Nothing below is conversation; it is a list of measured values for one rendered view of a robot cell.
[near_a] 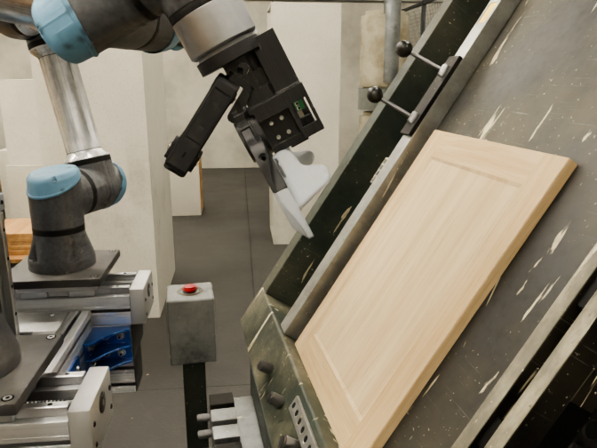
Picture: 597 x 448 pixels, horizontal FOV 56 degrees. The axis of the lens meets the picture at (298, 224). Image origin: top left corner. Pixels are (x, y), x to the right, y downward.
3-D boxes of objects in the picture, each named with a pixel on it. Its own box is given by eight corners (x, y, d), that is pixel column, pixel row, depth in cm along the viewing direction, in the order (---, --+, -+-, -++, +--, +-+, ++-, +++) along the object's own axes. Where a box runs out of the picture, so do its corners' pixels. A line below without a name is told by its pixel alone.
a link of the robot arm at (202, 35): (168, 24, 53) (177, 31, 60) (193, 69, 54) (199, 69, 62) (238, -14, 52) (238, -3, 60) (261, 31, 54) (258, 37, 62)
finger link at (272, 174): (284, 180, 53) (247, 110, 56) (270, 188, 53) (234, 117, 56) (294, 197, 58) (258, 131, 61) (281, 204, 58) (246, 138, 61)
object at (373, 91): (413, 129, 127) (363, 100, 129) (423, 115, 126) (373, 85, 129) (413, 126, 123) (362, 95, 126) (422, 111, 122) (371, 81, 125)
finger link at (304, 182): (350, 205, 53) (307, 130, 56) (294, 236, 53) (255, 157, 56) (353, 216, 56) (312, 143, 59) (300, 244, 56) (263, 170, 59)
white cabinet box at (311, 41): (269, 227, 563) (266, 10, 510) (326, 225, 568) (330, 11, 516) (273, 244, 505) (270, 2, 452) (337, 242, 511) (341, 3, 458)
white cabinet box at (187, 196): (153, 207, 648) (148, 144, 629) (203, 205, 654) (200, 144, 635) (147, 216, 605) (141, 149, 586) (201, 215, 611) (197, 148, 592)
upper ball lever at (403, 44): (443, 84, 125) (393, 54, 128) (452, 68, 125) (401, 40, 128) (443, 78, 122) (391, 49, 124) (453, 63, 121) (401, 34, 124)
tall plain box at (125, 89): (96, 272, 433) (73, 34, 388) (175, 269, 439) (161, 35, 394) (61, 322, 346) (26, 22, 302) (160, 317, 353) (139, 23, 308)
